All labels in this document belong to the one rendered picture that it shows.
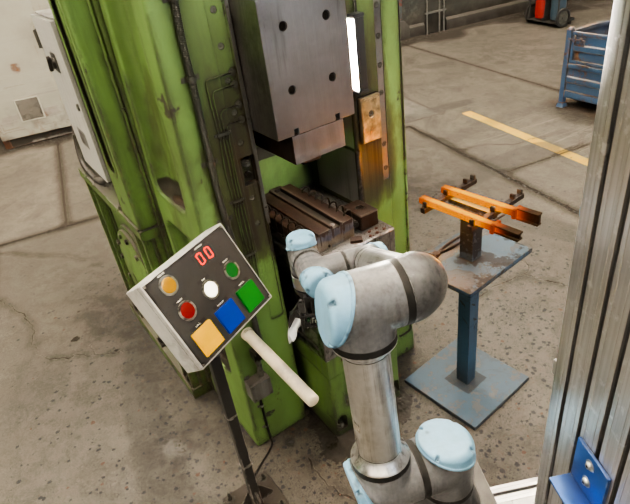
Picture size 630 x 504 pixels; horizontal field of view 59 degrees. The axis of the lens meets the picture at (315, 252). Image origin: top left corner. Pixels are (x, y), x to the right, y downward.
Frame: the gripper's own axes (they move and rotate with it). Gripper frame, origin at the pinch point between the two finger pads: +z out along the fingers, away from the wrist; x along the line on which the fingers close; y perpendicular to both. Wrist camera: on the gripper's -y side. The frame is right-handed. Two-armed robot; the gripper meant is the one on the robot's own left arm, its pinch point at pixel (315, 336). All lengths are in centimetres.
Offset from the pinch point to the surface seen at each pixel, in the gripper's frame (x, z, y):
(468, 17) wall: 348, 83, -746
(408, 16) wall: 246, 62, -721
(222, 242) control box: -21.6, -22.4, -23.5
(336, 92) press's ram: 21, -52, -52
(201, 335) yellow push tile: -30.4, -9.3, 0.9
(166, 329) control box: -38.6, -13.9, 1.4
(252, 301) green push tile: -16.2, -6.2, -13.9
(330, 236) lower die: 13.3, -2.6, -47.9
